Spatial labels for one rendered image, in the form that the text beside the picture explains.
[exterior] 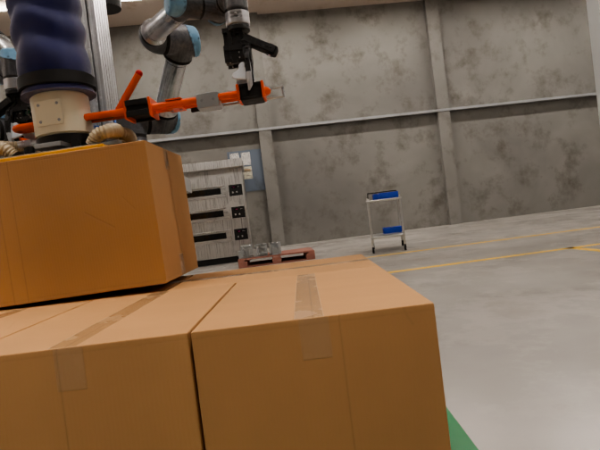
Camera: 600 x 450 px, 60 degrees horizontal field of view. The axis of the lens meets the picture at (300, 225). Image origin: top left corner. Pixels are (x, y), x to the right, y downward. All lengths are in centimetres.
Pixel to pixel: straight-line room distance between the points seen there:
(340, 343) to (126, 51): 1260
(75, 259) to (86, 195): 18
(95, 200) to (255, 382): 84
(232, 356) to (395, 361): 26
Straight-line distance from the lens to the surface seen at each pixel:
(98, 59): 264
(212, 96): 164
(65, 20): 181
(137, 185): 149
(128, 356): 90
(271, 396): 88
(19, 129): 184
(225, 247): 919
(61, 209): 157
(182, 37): 213
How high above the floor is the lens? 71
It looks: 1 degrees down
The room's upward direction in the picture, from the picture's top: 7 degrees counter-clockwise
